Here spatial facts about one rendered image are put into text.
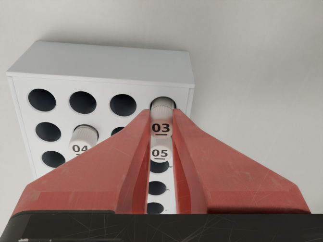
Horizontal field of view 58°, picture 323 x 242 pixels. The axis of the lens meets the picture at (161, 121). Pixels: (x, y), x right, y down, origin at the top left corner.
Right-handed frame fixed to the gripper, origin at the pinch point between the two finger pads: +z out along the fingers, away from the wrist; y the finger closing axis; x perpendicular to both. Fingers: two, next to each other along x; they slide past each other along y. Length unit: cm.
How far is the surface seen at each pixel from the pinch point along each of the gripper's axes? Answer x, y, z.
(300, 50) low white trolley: -1.4, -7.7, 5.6
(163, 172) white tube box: 4.4, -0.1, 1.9
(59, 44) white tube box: -1.8, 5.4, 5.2
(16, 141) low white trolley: 5.2, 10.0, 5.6
